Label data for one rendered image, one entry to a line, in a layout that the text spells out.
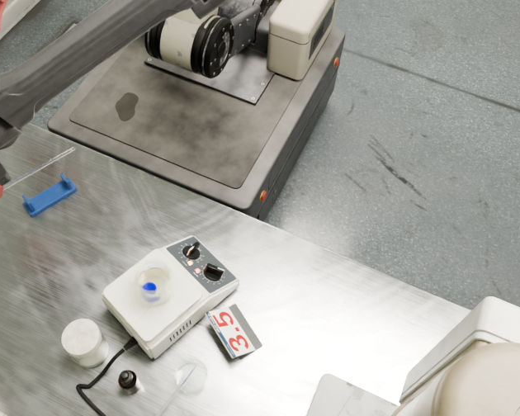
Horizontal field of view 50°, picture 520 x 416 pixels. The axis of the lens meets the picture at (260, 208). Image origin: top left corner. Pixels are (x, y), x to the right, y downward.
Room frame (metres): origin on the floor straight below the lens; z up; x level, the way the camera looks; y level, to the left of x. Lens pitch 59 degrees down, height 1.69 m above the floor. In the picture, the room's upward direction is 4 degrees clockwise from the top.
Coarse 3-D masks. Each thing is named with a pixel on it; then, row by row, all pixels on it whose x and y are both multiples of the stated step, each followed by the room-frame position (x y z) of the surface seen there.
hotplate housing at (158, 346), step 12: (180, 240) 0.46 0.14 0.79; (168, 252) 0.42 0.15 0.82; (180, 264) 0.40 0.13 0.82; (204, 288) 0.36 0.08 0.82; (228, 288) 0.37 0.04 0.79; (204, 300) 0.33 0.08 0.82; (216, 300) 0.35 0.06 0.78; (192, 312) 0.31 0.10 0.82; (204, 312) 0.33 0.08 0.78; (180, 324) 0.29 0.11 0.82; (192, 324) 0.31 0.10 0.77; (132, 336) 0.28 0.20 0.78; (168, 336) 0.27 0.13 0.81; (180, 336) 0.29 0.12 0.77; (144, 348) 0.25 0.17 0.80; (156, 348) 0.25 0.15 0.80
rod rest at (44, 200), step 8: (64, 176) 0.58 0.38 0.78; (56, 184) 0.57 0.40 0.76; (64, 184) 0.57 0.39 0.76; (72, 184) 0.58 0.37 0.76; (40, 192) 0.55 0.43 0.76; (48, 192) 0.55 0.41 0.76; (56, 192) 0.55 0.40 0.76; (64, 192) 0.56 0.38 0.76; (72, 192) 0.56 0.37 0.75; (24, 200) 0.52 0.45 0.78; (32, 200) 0.53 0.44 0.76; (40, 200) 0.54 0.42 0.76; (48, 200) 0.54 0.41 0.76; (56, 200) 0.54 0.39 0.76; (32, 208) 0.51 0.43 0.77; (40, 208) 0.52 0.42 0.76; (32, 216) 0.50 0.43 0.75
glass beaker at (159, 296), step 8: (144, 264) 0.35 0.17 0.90; (152, 264) 0.36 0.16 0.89; (160, 264) 0.36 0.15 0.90; (136, 272) 0.34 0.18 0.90; (168, 272) 0.34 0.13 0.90; (136, 280) 0.33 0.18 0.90; (168, 280) 0.33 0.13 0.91; (160, 288) 0.32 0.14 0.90; (168, 288) 0.33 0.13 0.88; (144, 296) 0.31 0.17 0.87; (152, 296) 0.31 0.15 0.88; (160, 296) 0.31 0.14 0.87; (168, 296) 0.32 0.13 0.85; (152, 304) 0.31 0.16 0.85; (160, 304) 0.31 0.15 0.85
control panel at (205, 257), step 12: (192, 240) 0.46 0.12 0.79; (180, 252) 0.42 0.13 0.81; (204, 252) 0.44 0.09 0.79; (192, 264) 0.40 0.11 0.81; (204, 264) 0.41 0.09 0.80; (216, 264) 0.42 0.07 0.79; (192, 276) 0.38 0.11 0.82; (204, 276) 0.38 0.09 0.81; (228, 276) 0.39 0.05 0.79; (216, 288) 0.36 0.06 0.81
